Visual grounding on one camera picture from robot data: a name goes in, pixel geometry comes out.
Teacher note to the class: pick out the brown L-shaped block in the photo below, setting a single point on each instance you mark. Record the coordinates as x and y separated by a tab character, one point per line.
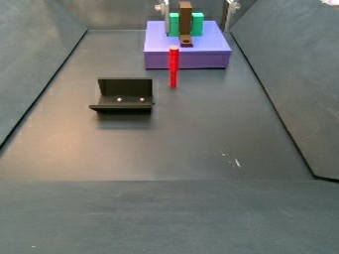
184	24

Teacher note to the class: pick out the black angled holder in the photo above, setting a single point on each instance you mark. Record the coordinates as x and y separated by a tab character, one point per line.
124	93

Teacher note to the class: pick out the red cylindrical peg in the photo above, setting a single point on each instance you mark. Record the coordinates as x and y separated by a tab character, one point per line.
174	66

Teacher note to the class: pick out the purple base board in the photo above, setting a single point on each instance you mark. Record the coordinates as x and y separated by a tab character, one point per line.
210	53

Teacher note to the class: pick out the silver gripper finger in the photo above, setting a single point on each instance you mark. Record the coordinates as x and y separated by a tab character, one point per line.
163	8
232	8

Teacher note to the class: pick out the green block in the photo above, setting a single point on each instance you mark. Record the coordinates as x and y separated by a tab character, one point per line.
174	25
198	24

